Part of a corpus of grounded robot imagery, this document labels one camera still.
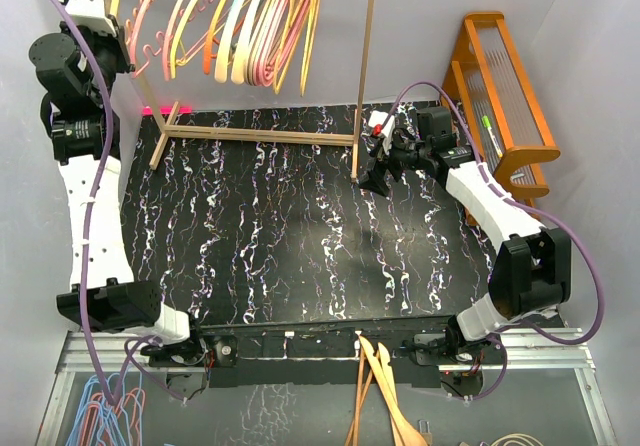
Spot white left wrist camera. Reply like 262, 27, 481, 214
59, 0, 117, 37

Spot pink wavy wire hanger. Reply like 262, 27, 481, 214
160, 0, 218, 81

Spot pink tape strip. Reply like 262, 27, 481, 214
142, 106, 193, 116

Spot wooden hangers on floor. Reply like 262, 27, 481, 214
344, 334, 431, 445

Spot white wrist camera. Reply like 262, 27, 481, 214
59, 0, 117, 37
368, 110, 395, 153

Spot orange wooden shelf rack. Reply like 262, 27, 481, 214
442, 12, 560, 207

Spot pink plastic hanger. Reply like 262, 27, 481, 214
255, 0, 314, 87
244, 0, 306, 87

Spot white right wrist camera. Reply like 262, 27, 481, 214
368, 110, 395, 153

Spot green white marker pen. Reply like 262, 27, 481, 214
481, 114, 503, 159

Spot orange thin hanger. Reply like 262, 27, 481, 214
202, 0, 227, 75

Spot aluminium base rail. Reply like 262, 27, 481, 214
439, 328, 596, 370

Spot yellow velvet hanger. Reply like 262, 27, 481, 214
300, 0, 321, 96
272, 0, 311, 94

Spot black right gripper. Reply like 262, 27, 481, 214
358, 130, 431, 196

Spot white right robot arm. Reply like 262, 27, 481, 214
359, 107, 571, 363

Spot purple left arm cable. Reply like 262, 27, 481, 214
45, 0, 186, 407

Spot yellow wavy wire hanger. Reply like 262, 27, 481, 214
165, 0, 201, 79

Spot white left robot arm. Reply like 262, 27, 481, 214
28, 23, 207, 365

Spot wooden clothes rack frame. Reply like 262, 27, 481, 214
84, 0, 379, 182

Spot blue wire hangers pile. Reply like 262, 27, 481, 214
62, 372, 146, 445

